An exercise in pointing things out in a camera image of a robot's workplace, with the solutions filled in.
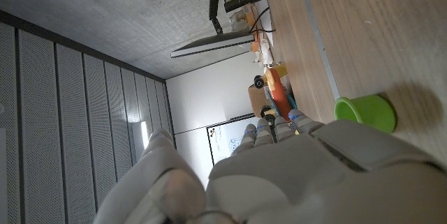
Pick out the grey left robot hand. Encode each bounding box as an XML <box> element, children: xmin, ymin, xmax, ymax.
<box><xmin>92</xmin><ymin>108</ymin><xmax>447</xmax><ymax>224</ymax></box>

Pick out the green plastic cup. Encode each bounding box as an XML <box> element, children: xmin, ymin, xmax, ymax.
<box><xmin>333</xmin><ymin>94</ymin><xmax>397</xmax><ymax>134</ymax></box>

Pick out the white whiteboard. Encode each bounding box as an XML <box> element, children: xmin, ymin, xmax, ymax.
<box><xmin>206</xmin><ymin>113</ymin><xmax>261</xmax><ymax>166</ymax></box>

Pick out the orange and teal toy airplane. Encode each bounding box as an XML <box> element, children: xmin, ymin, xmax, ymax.
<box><xmin>254</xmin><ymin>62</ymin><xmax>298</xmax><ymax>127</ymax></box>

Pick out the long ceiling lamp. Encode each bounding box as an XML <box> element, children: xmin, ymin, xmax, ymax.
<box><xmin>139</xmin><ymin>121</ymin><xmax>150</xmax><ymax>150</ymax></box>

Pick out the dark computer monitor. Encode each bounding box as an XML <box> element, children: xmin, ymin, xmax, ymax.
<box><xmin>170</xmin><ymin>31</ymin><xmax>256</xmax><ymax>59</ymax></box>

